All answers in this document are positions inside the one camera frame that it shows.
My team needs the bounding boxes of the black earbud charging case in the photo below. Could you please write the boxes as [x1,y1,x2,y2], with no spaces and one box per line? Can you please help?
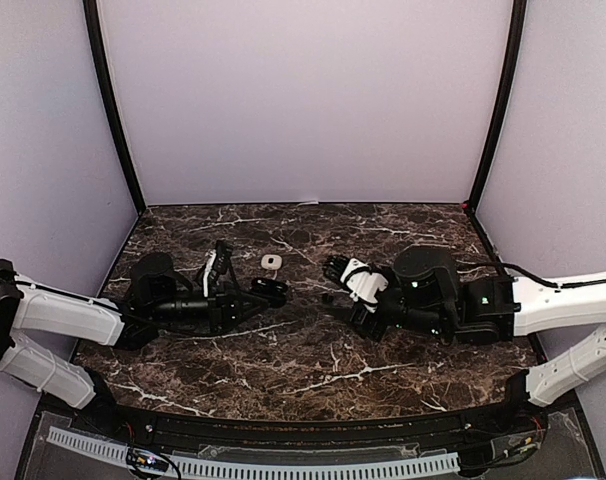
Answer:
[251,277,289,308]

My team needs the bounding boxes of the black frame post right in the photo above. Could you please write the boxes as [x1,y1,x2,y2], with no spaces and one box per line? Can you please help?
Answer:
[466,0,528,216]

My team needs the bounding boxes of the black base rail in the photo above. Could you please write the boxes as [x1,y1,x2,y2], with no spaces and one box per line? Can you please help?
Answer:
[108,404,548,449]

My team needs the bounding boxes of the black frame post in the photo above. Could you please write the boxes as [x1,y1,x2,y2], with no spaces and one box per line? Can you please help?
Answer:
[82,0,147,216]
[466,0,528,216]

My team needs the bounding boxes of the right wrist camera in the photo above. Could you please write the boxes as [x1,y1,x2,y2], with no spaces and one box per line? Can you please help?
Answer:
[322,255,389,313]

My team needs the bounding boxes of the black frame post left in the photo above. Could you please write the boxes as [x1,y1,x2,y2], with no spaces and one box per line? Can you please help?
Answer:
[82,0,147,216]

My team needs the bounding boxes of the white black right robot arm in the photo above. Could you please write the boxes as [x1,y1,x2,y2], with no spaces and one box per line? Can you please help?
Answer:
[336,247,606,434]

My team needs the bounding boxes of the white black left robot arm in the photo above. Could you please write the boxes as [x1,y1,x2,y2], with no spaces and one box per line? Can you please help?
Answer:
[0,244,287,436]

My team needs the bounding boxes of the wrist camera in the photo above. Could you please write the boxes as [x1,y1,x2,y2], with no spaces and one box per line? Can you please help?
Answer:
[196,240,232,298]
[322,255,389,313]

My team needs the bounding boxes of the grey slotted cable duct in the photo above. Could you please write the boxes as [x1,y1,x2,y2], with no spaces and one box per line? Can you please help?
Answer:
[46,426,461,479]

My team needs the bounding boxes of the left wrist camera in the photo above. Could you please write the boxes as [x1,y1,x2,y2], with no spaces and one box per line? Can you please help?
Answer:
[196,240,232,298]

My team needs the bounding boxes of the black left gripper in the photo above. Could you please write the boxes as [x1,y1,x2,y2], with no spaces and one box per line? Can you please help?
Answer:
[149,279,269,334]

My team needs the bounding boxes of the white earbud charging case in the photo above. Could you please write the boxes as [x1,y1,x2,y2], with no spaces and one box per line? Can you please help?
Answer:
[261,254,283,271]

